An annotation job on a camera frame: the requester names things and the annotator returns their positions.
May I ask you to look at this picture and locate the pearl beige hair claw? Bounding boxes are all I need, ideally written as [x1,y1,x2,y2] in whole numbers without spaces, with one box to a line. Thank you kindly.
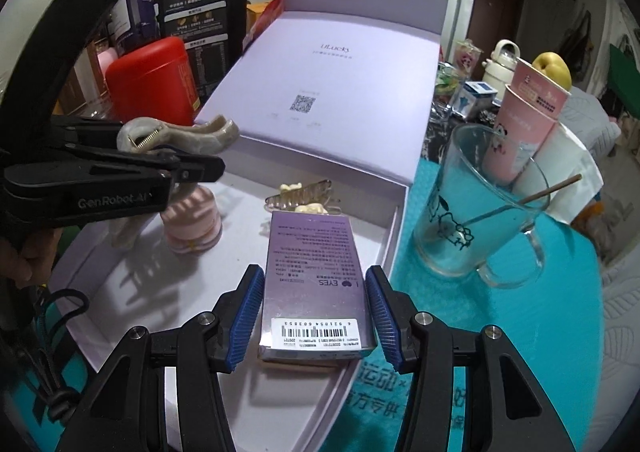
[108,115,240,250]

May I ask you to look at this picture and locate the purple cosmetics box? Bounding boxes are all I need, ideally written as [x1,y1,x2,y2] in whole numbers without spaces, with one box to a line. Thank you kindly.
[259,212,376,363]

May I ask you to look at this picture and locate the teal foam mat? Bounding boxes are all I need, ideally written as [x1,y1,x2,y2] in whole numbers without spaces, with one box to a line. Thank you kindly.
[0,156,606,452]

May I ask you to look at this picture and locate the red canister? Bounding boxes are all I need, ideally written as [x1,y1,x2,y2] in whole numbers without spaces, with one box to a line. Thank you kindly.
[105,36,201,126]

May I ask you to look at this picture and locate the dark blue labelled jar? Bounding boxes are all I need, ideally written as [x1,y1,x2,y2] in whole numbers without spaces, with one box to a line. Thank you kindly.
[107,0,158,56]

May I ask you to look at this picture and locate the pink round compact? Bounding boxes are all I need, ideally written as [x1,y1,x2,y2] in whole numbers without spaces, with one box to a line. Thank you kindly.
[160,186,222,254]

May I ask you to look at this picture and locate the grey leaf-pattern chair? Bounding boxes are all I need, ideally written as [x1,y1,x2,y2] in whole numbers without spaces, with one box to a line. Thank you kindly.
[582,248,639,451]

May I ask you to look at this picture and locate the black snack bag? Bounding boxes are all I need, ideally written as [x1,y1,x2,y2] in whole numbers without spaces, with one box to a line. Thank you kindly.
[155,0,247,102]

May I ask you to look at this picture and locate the glass Hello Kitty mug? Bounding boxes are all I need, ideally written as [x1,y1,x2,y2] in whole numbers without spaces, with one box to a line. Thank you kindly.
[413,124,549,288]

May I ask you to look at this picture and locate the lavender gift box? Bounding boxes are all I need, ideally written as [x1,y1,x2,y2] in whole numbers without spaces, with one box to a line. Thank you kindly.
[49,0,450,452]

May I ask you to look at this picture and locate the pink paper cup stack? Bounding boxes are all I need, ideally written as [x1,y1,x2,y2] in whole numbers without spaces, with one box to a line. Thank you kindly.
[483,59,570,186]

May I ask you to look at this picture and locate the white small bottle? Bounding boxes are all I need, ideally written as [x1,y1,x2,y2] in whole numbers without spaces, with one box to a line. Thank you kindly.
[482,39,521,101]

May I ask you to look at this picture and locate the yellow apple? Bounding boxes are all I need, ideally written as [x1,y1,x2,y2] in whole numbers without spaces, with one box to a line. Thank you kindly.
[532,51,573,91]

